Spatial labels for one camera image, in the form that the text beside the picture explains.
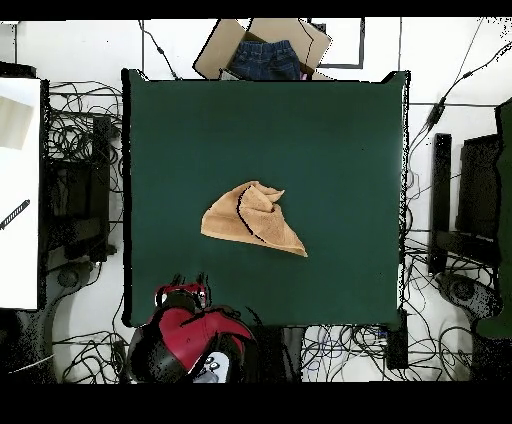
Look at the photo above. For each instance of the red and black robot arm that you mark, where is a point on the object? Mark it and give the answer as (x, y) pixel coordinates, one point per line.
(188, 336)

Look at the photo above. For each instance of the black flat panel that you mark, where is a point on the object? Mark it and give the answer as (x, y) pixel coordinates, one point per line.
(478, 188)

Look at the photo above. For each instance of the tan terry towel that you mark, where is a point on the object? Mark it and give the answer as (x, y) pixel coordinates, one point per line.
(224, 224)

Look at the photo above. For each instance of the black equipment rack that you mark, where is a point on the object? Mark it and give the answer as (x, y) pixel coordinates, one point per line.
(76, 192)

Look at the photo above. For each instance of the white table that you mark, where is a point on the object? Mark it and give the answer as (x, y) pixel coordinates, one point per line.
(20, 260)

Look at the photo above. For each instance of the dark green table cloth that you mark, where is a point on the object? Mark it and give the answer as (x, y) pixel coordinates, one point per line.
(320, 160)

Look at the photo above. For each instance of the black striped strip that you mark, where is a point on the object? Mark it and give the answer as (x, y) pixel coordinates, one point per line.
(15, 214)

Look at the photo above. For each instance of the small black box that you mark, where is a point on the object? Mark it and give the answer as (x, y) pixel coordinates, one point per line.
(396, 340)

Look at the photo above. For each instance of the blue denim jeans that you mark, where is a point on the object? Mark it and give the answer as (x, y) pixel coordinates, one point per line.
(264, 60)

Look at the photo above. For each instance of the brown cardboard box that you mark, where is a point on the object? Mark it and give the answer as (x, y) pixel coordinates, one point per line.
(216, 52)

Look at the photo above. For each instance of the beige block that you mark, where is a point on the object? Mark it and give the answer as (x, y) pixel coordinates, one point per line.
(14, 122)

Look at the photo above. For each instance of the black upright bar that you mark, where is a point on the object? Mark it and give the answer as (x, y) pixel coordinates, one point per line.
(440, 200)

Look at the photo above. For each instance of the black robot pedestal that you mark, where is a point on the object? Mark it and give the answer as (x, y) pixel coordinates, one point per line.
(282, 356)

